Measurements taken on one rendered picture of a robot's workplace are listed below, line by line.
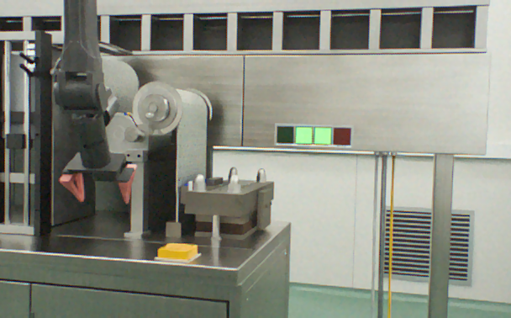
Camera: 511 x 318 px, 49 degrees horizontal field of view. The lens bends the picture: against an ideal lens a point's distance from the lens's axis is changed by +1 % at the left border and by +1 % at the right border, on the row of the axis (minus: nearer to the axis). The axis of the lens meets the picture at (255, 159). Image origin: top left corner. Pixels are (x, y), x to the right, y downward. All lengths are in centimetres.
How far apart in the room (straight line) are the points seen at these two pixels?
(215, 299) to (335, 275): 300
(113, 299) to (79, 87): 53
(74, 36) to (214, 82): 85
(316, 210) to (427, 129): 248
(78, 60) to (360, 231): 331
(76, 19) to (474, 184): 342
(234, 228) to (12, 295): 57
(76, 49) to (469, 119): 116
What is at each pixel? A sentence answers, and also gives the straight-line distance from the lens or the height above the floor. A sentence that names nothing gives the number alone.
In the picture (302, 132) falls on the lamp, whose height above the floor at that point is 119.
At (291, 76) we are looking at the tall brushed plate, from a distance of 178.
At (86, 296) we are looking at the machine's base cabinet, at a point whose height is 80.
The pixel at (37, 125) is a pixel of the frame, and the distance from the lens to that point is 157.
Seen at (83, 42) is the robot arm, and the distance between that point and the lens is 106.
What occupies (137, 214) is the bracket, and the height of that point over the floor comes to 96.
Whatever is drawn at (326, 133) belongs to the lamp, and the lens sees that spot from 175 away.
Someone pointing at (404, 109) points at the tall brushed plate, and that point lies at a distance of 175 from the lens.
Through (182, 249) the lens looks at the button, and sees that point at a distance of 127.
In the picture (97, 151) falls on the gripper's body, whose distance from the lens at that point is 111.
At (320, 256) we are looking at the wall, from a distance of 421.
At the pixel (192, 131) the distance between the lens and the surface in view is 162.
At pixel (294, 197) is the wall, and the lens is 416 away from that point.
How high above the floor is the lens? 120
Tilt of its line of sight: 3 degrees down
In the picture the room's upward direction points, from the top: 2 degrees clockwise
